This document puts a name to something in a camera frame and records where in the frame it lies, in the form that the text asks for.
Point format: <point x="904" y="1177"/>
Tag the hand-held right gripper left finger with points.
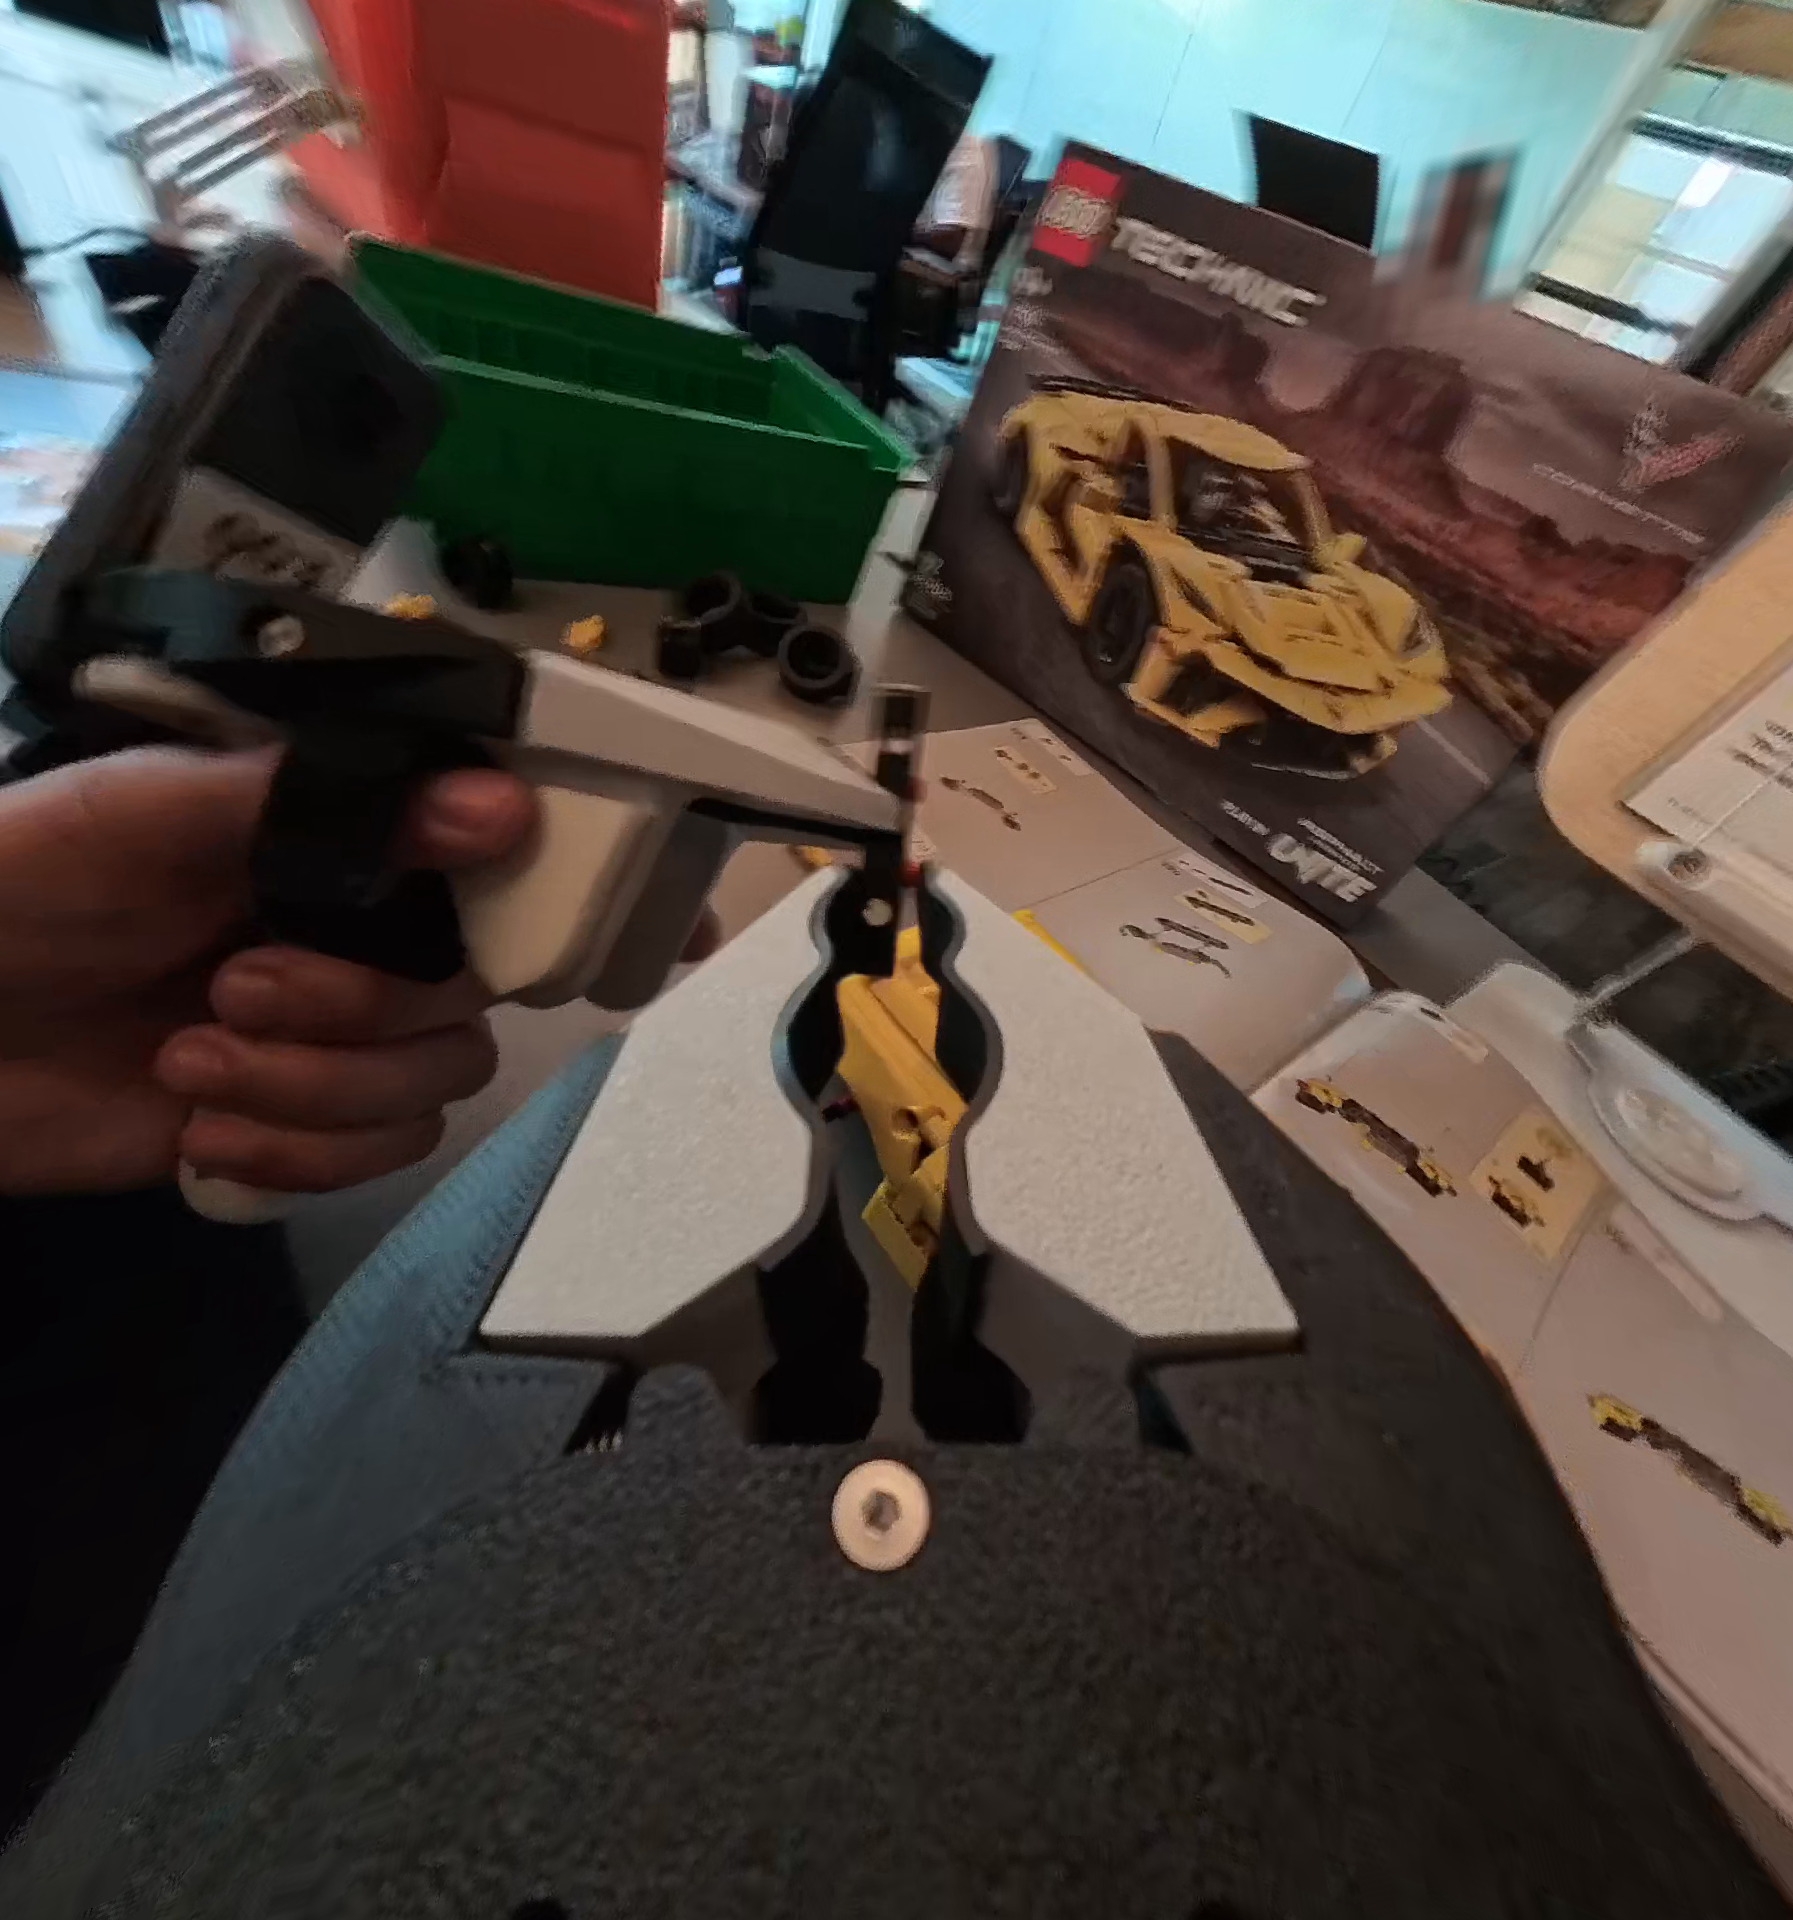
<point x="643" y="1184"/>

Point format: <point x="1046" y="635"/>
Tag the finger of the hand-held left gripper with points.
<point x="686" y="734"/>

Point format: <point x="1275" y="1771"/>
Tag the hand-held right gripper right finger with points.
<point x="1120" y="1184"/>

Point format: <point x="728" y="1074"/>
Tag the black beam piece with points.
<point x="885" y="840"/>

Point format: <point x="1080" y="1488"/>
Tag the yellow toy brick car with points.
<point x="895" y="1109"/>

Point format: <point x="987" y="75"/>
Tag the grey desk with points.
<point x="386" y="629"/>

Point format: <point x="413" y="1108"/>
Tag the person's left hand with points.
<point x="116" y="960"/>

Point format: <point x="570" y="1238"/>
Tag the scattered toy brick pieces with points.
<point x="582" y="629"/>

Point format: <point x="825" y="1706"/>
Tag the printed leaflet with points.
<point x="4" y="471"/>

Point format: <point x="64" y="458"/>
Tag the green plastic bin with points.
<point x="628" y="437"/>

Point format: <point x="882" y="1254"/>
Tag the open instruction booklet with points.
<point x="1436" y="1199"/>

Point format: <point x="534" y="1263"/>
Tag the metal hinged board stand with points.
<point x="222" y="129"/>

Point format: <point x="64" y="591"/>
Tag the white board stand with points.
<point x="1659" y="1109"/>

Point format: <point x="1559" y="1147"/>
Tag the black hooded device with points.
<point x="852" y="194"/>

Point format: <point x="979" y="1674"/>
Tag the toy car set box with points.
<point x="1287" y="527"/>

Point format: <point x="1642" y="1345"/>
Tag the wooden display board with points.
<point x="1629" y="720"/>

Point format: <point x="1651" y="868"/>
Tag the printed instruction sheet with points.
<point x="1751" y="765"/>

